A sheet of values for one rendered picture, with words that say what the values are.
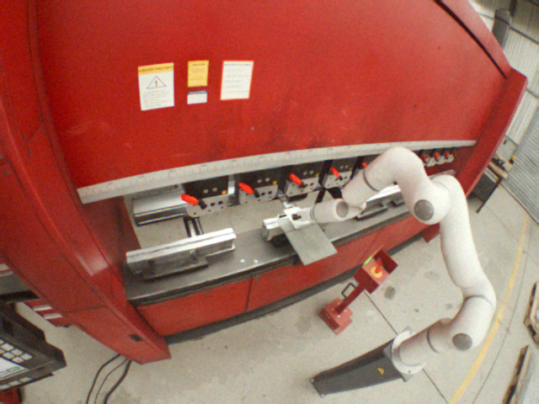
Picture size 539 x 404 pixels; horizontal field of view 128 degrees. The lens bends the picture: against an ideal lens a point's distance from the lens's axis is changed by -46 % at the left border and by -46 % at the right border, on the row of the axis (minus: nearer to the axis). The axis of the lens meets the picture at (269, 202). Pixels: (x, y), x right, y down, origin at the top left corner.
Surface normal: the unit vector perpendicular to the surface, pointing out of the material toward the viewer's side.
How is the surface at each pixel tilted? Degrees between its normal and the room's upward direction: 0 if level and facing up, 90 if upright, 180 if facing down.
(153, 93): 90
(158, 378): 0
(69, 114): 90
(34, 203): 90
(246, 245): 0
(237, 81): 90
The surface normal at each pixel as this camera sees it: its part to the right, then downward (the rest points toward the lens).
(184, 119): 0.43, 0.66
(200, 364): 0.15, -0.72
